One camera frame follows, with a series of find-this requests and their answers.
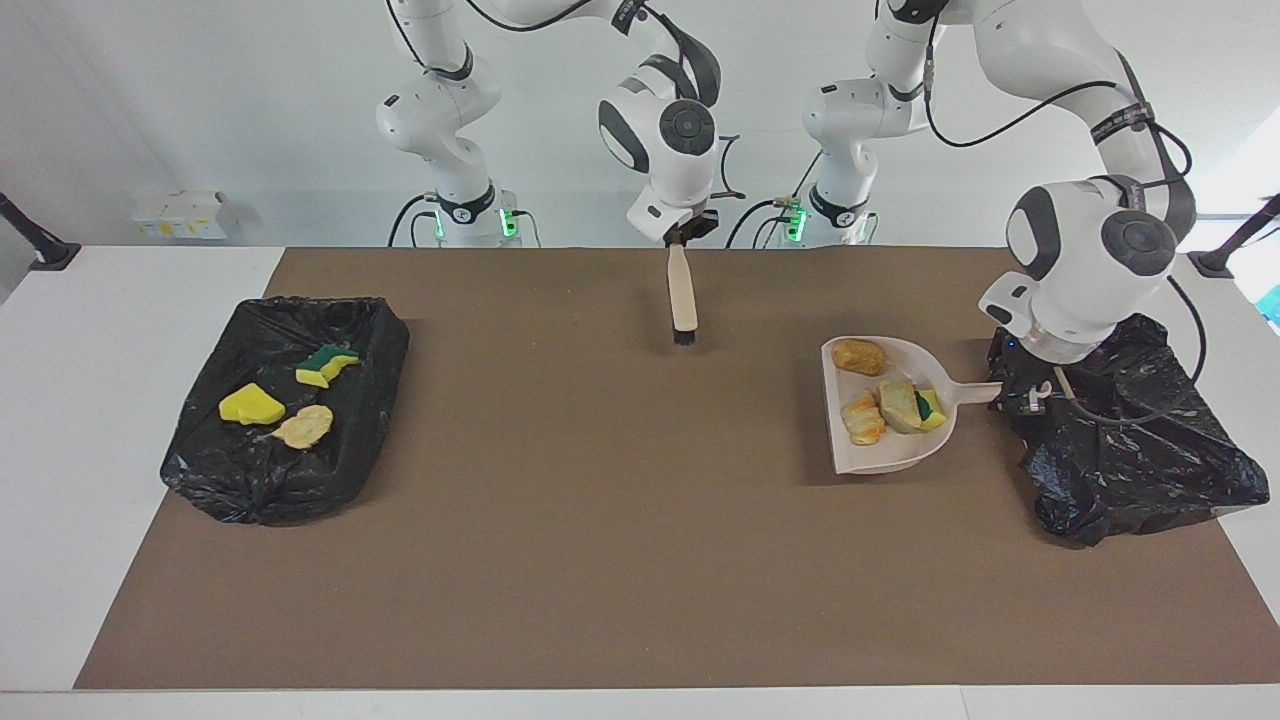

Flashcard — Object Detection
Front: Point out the black right base cable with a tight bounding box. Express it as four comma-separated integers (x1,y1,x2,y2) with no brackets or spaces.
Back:
388,193,441,248

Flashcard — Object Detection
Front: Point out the yellow green-backed sponge piece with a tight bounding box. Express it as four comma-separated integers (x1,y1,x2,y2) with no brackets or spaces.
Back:
295,343,362,390

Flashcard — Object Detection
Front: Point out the brown table mat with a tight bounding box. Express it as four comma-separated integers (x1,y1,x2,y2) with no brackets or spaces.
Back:
74,247,1280,691

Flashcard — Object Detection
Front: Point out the beige handled hand brush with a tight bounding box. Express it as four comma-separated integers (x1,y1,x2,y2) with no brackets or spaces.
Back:
667,242,700,347

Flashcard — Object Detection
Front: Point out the black camera stand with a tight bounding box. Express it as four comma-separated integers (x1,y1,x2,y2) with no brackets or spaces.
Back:
1187,194,1280,280
0,192,82,272

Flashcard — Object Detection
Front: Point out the black base cable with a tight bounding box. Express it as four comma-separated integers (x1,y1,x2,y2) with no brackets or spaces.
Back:
727,198,801,249
388,193,441,248

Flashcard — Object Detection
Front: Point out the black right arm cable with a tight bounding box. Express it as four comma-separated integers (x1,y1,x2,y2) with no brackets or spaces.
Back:
385,0,747,201

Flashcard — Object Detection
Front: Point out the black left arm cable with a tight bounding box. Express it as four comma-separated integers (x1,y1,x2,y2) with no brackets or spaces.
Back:
924,0,1209,427

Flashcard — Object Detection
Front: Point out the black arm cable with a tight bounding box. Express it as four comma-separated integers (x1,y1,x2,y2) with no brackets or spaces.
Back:
924,0,1209,427
385,0,747,201

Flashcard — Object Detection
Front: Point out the tan sponge chunk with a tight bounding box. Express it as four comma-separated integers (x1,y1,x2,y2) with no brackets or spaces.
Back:
877,379,924,435
271,403,335,451

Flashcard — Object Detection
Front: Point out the brown oval sponge chunk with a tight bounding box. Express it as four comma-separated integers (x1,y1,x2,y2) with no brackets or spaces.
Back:
831,339,890,378

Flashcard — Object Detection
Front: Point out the beige plastic dustpan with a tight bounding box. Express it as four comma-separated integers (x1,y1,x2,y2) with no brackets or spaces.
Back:
821,335,1004,475

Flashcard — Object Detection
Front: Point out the black bag-lined trash bin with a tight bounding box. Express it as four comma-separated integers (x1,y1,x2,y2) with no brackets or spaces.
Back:
160,295,411,527
989,312,1271,548

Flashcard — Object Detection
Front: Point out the orange striped sponge chunk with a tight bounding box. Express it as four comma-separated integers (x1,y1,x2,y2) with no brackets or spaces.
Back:
841,391,888,447

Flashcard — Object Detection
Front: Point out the black left base cable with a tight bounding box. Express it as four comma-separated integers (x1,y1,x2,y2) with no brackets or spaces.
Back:
727,198,801,249

